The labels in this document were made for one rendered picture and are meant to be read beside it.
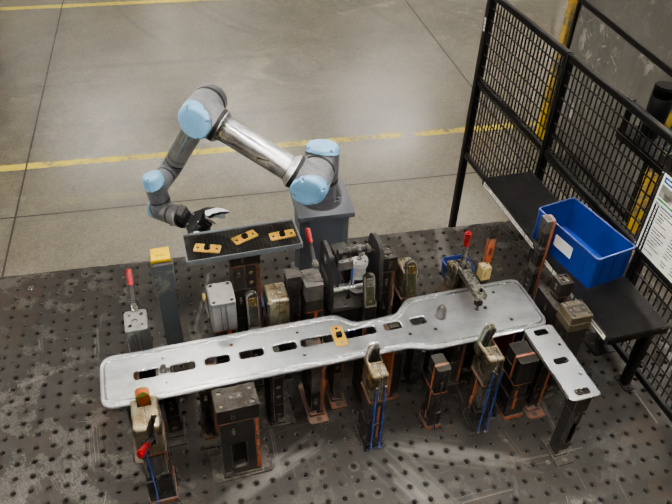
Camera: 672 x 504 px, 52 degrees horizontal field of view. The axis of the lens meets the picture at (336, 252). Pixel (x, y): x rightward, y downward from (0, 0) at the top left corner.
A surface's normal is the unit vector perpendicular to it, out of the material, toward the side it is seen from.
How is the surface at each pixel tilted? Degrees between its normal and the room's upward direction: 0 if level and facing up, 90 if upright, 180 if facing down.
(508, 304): 0
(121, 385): 0
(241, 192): 0
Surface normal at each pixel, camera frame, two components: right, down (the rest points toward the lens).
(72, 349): 0.03, -0.76
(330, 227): 0.21, 0.64
